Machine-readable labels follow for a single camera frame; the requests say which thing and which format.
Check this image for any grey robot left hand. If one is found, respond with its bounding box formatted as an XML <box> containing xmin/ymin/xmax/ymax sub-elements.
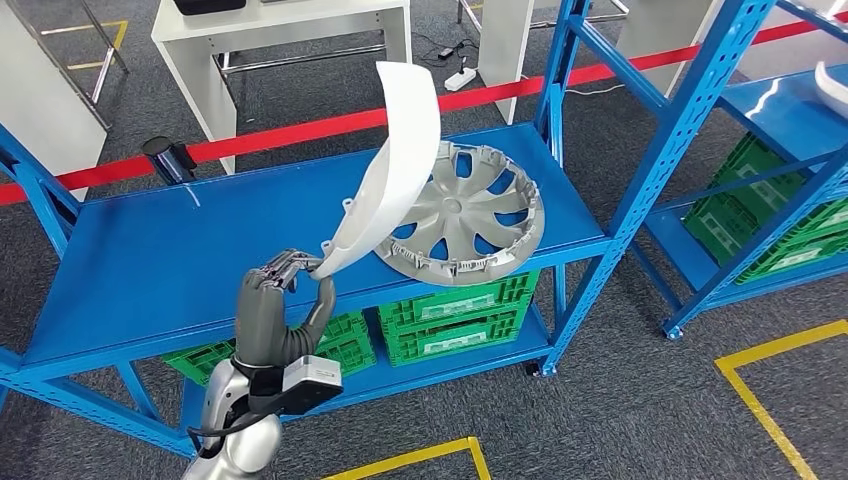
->
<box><xmin>233</xmin><ymin>249</ymin><xmax>338</xmax><ymax>370</ymax></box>

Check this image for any white curved car body part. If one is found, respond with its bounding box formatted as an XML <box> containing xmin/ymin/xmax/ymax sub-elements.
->
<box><xmin>813</xmin><ymin>60</ymin><xmax>848</xmax><ymax>121</ymax></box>
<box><xmin>309</xmin><ymin>60</ymin><xmax>443</xmax><ymax>281</ymax></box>

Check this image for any blue metal shelf rack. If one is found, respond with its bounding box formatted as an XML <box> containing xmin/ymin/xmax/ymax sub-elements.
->
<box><xmin>629</xmin><ymin>0</ymin><xmax>848</xmax><ymax>341</ymax></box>
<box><xmin>0</xmin><ymin>0</ymin><xmax>780</xmax><ymax>460</ymax></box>

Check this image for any red barrier belt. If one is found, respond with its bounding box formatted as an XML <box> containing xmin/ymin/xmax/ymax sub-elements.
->
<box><xmin>0</xmin><ymin>11</ymin><xmax>848</xmax><ymax>208</ymax></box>

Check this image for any silver wheel hubcap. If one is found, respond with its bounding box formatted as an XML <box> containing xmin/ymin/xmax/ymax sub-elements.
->
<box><xmin>374</xmin><ymin>140</ymin><xmax>547</xmax><ymax>287</ymax></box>

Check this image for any yellow floor tape square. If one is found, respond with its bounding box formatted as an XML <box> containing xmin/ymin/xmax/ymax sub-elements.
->
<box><xmin>39</xmin><ymin>19</ymin><xmax>130</xmax><ymax>73</ymax></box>
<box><xmin>323</xmin><ymin>435</ymin><xmax>493</xmax><ymax>480</ymax></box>
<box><xmin>714</xmin><ymin>319</ymin><xmax>848</xmax><ymax>480</ymax></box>

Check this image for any white table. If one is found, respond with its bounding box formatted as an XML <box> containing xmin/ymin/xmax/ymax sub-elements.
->
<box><xmin>150</xmin><ymin>0</ymin><xmax>413</xmax><ymax>176</ymax></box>

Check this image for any white board panel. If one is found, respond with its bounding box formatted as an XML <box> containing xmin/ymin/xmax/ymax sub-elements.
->
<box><xmin>476</xmin><ymin>0</ymin><xmax>535</xmax><ymax>126</ymax></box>
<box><xmin>0</xmin><ymin>0</ymin><xmax>109</xmax><ymax>202</ymax></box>
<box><xmin>616</xmin><ymin>0</ymin><xmax>713</xmax><ymax>97</ymax></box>

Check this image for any white power strip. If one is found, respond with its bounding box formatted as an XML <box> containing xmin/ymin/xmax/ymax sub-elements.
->
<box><xmin>443</xmin><ymin>66</ymin><xmax>478</xmax><ymax>93</ymax></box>

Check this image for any black case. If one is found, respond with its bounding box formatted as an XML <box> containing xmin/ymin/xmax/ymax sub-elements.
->
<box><xmin>173</xmin><ymin>0</ymin><xmax>248</xmax><ymax>17</ymax></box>

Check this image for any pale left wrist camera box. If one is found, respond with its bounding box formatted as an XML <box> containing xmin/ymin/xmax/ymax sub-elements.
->
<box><xmin>281</xmin><ymin>354</ymin><xmax>345</xmax><ymax>399</ymax></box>

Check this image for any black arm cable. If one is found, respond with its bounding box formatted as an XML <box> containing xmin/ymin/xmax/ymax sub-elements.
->
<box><xmin>187</xmin><ymin>409</ymin><xmax>287</xmax><ymax>460</ymax></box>

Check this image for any black barrier belt post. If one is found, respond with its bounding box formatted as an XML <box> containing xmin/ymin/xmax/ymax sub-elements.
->
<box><xmin>140</xmin><ymin>135</ymin><xmax>198</xmax><ymax>187</ymax></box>

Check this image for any black power adapter with cable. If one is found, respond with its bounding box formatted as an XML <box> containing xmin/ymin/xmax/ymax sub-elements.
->
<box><xmin>418</xmin><ymin>36</ymin><xmax>480</xmax><ymax>68</ymax></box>

